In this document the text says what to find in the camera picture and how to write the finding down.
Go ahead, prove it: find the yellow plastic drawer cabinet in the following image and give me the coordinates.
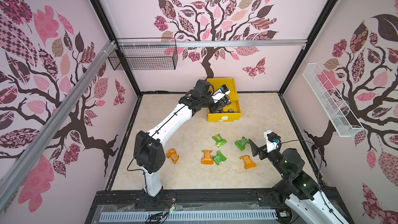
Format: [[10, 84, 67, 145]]
[[207, 78, 241, 122]]

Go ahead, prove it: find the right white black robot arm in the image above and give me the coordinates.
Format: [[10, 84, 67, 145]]
[[249, 136, 348, 224]]

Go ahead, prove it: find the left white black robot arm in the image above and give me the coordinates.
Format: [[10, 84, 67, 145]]
[[133, 79, 231, 198]]

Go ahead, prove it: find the orange cookie packet right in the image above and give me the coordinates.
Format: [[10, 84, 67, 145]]
[[240, 155, 257, 170]]

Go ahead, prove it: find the orange cookie packet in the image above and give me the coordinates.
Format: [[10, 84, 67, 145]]
[[166, 148, 179, 164], [240, 155, 257, 170], [201, 150, 214, 165]]

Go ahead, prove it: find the green cookie packet right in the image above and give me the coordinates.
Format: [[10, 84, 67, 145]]
[[234, 136, 250, 151]]

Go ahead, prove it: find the green cookie packet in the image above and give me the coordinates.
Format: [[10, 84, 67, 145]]
[[234, 136, 250, 151], [212, 134, 227, 147], [212, 150, 227, 165]]

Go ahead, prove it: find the green cookie packet upper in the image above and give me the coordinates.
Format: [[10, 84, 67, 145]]
[[212, 134, 227, 147]]

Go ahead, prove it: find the green cookie packet centre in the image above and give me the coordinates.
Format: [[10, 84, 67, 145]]
[[212, 150, 227, 165]]

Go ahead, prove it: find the orange cookie packet centre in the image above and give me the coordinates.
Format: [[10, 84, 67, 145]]
[[201, 150, 214, 165]]

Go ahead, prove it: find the orange cookie packet left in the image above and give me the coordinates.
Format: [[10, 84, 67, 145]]
[[166, 148, 179, 164]]

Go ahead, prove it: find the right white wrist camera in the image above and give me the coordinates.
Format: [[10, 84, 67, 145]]
[[264, 130, 282, 153]]

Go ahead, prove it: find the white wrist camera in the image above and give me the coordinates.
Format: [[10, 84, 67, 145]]
[[264, 130, 282, 153], [212, 85, 230, 102]]

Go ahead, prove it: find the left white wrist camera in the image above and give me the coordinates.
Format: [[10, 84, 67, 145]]
[[212, 85, 230, 102]]

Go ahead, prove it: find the white slotted cable duct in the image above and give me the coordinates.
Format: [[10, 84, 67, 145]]
[[98, 209, 278, 224]]

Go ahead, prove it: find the white wire shelf basket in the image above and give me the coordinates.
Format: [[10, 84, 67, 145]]
[[302, 63, 365, 138]]

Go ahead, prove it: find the black wire basket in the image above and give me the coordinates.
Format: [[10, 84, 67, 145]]
[[108, 37, 178, 71]]

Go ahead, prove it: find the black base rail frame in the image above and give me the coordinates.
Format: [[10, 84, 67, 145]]
[[85, 188, 288, 224]]

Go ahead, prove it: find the aluminium rail back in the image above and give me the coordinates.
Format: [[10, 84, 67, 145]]
[[118, 38, 307, 48]]

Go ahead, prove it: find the aluminium rail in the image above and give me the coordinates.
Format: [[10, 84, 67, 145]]
[[1, 40, 117, 212], [118, 38, 307, 48]]

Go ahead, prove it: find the aluminium rail left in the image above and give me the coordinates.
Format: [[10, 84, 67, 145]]
[[1, 40, 117, 212]]

